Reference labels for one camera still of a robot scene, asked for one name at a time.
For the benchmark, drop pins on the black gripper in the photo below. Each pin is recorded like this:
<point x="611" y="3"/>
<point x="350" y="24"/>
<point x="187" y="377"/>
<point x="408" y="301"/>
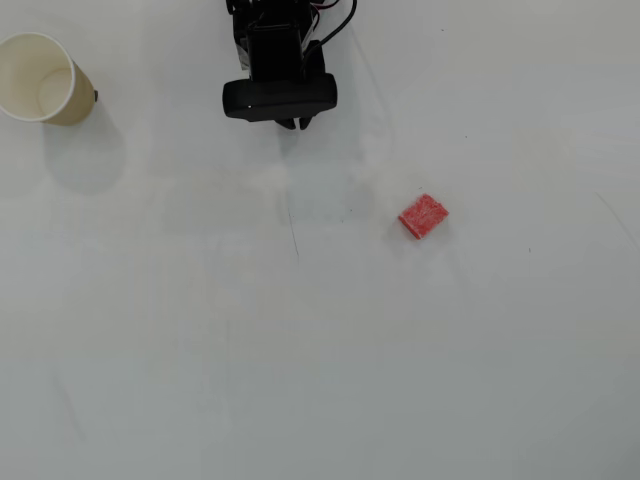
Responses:
<point x="296" y="122"/>

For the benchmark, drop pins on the red foam cube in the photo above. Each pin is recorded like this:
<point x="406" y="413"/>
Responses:
<point x="423" y="216"/>

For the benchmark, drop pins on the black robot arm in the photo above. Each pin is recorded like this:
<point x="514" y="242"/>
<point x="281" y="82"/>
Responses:
<point x="270" y="11"/>

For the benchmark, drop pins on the beige paper cup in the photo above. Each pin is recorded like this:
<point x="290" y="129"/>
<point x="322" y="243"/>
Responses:
<point x="35" y="75"/>

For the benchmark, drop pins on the black wrist webcam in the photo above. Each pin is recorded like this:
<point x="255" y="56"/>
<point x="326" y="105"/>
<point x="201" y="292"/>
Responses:
<point x="280" y="97"/>

